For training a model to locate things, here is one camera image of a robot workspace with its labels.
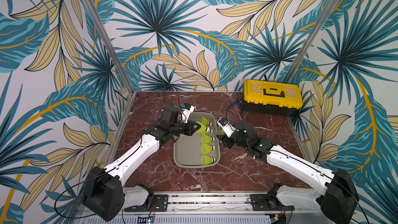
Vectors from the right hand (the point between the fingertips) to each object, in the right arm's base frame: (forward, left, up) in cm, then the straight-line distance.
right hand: (222, 130), depth 80 cm
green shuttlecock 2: (+13, +8, -13) cm, 20 cm away
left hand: (-1, +12, +3) cm, 13 cm away
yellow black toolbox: (+23, -33, -2) cm, 40 cm away
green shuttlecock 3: (+8, +5, -14) cm, 17 cm away
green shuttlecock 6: (-11, +9, -12) cm, 18 cm away
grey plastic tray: (-3, +19, -16) cm, 25 cm away
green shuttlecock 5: (-4, +8, -13) cm, 16 cm away
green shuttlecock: (0, +10, +1) cm, 10 cm away
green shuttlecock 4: (+2, +8, -12) cm, 15 cm away
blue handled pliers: (+33, -17, -16) cm, 40 cm away
